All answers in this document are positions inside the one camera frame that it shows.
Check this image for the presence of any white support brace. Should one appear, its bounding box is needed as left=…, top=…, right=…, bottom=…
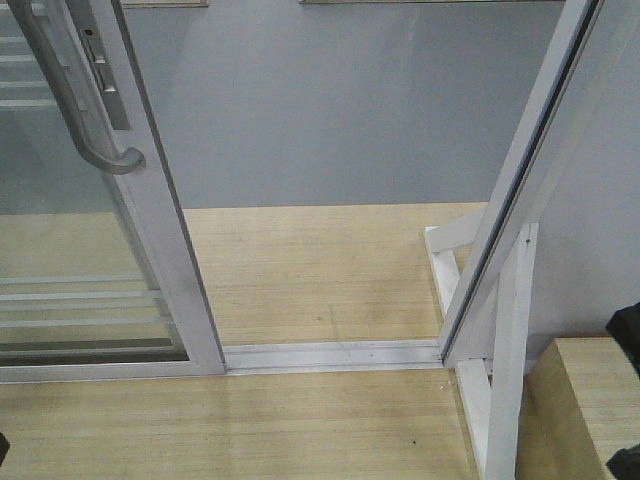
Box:
left=424, top=208, right=538, bottom=479

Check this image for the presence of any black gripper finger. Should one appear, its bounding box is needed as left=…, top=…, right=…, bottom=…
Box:
left=606, top=444, right=640, bottom=480
left=605, top=304, right=640, bottom=360

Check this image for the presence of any metal door floor track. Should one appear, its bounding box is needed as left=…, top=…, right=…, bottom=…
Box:
left=223, top=340, right=443, bottom=376

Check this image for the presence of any silver door handle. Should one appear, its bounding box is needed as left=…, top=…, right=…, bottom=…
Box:
left=7, top=1, right=145, bottom=175

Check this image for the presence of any light wooden box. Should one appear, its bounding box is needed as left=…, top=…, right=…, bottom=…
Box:
left=526, top=337, right=639, bottom=479

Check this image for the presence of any sliding glass door panel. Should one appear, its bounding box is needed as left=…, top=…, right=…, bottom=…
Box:
left=1, top=1, right=226, bottom=384

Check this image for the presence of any light wooden floor platform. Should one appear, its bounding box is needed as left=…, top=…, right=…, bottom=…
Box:
left=1, top=203, right=476, bottom=479

